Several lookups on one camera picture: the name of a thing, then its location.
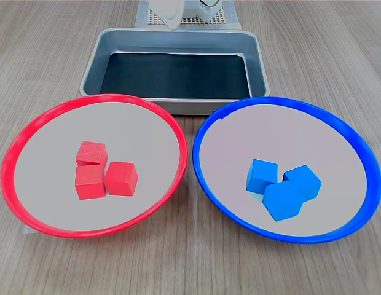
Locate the red cube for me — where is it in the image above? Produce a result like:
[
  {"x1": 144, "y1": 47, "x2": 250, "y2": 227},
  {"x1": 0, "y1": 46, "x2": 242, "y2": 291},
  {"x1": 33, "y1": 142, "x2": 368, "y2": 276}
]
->
[
  {"x1": 75, "y1": 140, "x2": 109, "y2": 167},
  {"x1": 103, "y1": 162, "x2": 139, "y2": 197},
  {"x1": 74, "y1": 164, "x2": 107, "y2": 201}
]

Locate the blue cube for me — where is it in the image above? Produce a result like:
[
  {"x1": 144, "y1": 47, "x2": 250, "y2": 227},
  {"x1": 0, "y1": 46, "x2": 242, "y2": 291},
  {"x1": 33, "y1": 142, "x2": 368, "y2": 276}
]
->
[
  {"x1": 245, "y1": 158, "x2": 279, "y2": 194},
  {"x1": 282, "y1": 164, "x2": 323, "y2": 203},
  {"x1": 262, "y1": 179, "x2": 304, "y2": 222}
]

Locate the steel tray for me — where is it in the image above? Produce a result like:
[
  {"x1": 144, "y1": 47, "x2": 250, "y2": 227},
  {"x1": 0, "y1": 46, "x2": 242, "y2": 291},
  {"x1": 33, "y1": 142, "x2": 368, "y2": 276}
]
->
[{"x1": 79, "y1": 27, "x2": 270, "y2": 116}]

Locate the black tray mat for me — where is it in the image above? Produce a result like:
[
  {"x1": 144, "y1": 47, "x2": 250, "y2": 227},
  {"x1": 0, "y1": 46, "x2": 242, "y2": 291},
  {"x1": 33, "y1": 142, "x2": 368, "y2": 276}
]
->
[{"x1": 99, "y1": 52, "x2": 252, "y2": 101}]

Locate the blue-rimmed white plate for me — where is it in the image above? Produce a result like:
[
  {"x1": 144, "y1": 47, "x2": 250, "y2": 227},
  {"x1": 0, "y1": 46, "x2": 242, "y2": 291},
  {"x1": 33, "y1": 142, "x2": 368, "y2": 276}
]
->
[{"x1": 192, "y1": 96, "x2": 381, "y2": 245}]

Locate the red-rimmed white plate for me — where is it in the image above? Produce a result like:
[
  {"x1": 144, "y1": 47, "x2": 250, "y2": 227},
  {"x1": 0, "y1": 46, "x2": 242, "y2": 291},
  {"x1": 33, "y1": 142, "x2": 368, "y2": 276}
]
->
[{"x1": 0, "y1": 93, "x2": 189, "y2": 240}]

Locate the pale perforated base plate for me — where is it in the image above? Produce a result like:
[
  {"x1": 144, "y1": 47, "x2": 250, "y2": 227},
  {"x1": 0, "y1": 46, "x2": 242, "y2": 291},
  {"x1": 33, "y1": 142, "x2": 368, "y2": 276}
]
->
[{"x1": 146, "y1": 8, "x2": 228, "y2": 26}]

